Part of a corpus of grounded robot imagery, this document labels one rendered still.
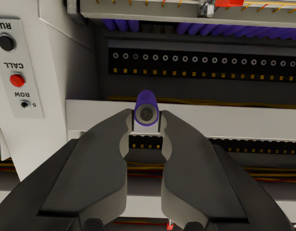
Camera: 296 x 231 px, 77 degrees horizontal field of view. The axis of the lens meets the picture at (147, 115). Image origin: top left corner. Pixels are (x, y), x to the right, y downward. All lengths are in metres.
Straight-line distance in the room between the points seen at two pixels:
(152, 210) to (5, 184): 0.34
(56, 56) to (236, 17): 0.23
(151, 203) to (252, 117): 0.23
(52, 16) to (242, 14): 0.23
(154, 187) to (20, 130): 0.30
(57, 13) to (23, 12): 0.04
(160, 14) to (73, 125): 0.19
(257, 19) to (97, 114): 0.25
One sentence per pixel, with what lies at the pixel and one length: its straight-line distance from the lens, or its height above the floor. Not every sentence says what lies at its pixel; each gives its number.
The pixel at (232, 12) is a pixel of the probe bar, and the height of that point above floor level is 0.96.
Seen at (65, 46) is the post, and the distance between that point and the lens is 0.29.
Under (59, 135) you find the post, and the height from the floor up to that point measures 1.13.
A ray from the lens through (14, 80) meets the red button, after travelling 0.28.
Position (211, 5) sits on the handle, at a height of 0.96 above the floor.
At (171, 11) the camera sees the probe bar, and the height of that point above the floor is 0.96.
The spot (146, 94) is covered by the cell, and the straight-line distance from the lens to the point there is 0.16.
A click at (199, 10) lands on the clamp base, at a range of 0.26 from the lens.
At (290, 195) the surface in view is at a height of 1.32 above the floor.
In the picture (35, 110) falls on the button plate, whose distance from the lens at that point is 0.29.
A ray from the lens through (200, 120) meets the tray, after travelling 0.28.
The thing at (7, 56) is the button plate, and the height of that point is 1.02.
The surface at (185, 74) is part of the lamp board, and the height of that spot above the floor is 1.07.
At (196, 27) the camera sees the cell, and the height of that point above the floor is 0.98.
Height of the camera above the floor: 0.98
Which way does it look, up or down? 27 degrees up
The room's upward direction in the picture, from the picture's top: 177 degrees counter-clockwise
